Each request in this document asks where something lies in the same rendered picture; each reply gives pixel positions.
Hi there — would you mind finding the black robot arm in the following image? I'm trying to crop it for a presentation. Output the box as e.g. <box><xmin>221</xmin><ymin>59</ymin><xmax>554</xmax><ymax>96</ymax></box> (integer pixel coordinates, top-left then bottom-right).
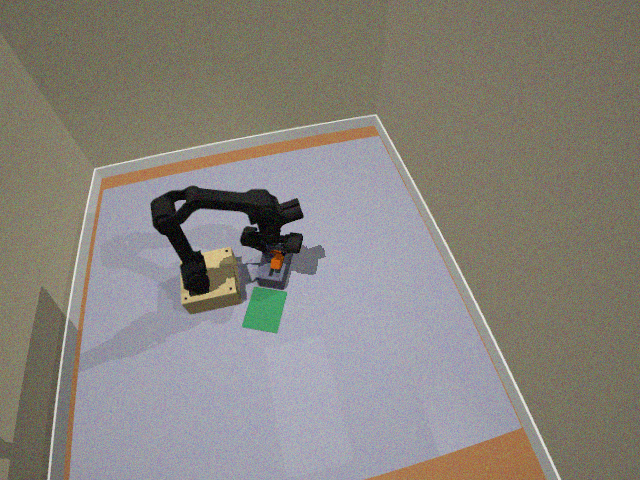
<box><xmin>150</xmin><ymin>185</ymin><xmax>304</xmax><ymax>297</ymax></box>

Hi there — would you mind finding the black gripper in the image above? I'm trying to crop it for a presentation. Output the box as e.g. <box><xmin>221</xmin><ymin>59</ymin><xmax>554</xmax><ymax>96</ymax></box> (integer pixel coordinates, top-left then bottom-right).
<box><xmin>240</xmin><ymin>226</ymin><xmax>303</xmax><ymax>256</ymax></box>

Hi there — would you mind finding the orange l-shaped part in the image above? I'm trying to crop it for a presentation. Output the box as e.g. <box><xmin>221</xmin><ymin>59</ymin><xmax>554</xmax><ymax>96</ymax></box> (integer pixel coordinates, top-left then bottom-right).
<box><xmin>270</xmin><ymin>250</ymin><xmax>284</xmax><ymax>269</ymax></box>

